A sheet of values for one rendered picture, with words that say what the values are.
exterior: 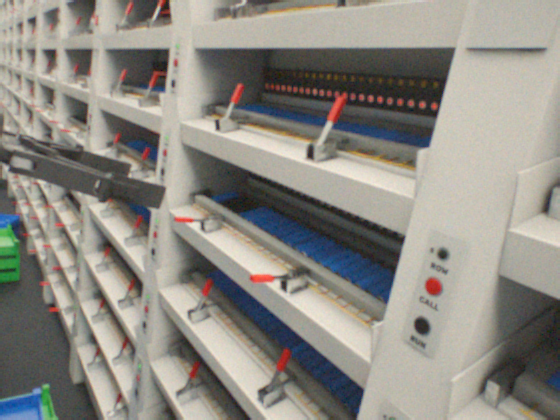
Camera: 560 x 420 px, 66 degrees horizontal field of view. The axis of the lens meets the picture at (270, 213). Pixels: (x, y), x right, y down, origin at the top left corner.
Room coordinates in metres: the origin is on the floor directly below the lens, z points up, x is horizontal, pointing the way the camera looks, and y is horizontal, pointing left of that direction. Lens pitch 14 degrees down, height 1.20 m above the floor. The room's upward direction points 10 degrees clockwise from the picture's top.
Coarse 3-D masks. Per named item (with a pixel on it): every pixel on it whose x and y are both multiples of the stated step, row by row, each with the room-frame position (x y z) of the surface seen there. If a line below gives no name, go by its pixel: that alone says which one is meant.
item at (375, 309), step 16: (208, 208) 0.88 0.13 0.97; (224, 208) 0.85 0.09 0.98; (240, 224) 0.77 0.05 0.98; (256, 240) 0.73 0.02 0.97; (272, 240) 0.70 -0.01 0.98; (288, 256) 0.65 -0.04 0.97; (304, 256) 0.64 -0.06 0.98; (320, 272) 0.59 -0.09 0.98; (336, 288) 0.56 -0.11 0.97; (352, 288) 0.55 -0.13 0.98; (336, 304) 0.54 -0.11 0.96; (352, 304) 0.54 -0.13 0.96; (368, 304) 0.51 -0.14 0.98; (384, 304) 0.51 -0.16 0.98
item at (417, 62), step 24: (168, 48) 1.53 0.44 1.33; (288, 48) 0.99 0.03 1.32; (312, 48) 0.92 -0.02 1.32; (336, 48) 0.87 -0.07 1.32; (360, 48) 0.82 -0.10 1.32; (384, 48) 0.77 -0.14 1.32; (408, 48) 0.73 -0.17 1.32; (432, 48) 0.70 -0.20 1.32; (360, 72) 0.81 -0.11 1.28; (384, 72) 0.76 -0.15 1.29; (408, 72) 0.72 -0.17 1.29; (432, 72) 0.69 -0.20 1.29; (552, 336) 0.48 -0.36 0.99
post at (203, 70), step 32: (192, 32) 0.92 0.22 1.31; (192, 64) 0.93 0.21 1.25; (224, 64) 0.97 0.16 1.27; (256, 64) 1.02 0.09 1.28; (256, 96) 1.03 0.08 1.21; (160, 160) 0.98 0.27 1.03; (192, 160) 0.94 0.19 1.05; (224, 160) 0.99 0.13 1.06; (160, 256) 0.93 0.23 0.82; (192, 256) 0.96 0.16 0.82; (160, 320) 0.93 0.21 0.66
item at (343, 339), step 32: (192, 192) 0.94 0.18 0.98; (224, 192) 1.00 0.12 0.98; (192, 224) 0.83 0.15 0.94; (352, 224) 0.72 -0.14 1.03; (224, 256) 0.71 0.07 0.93; (256, 256) 0.69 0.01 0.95; (256, 288) 0.63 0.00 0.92; (288, 320) 0.57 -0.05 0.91; (320, 320) 0.52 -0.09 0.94; (352, 320) 0.52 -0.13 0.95; (352, 352) 0.46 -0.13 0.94
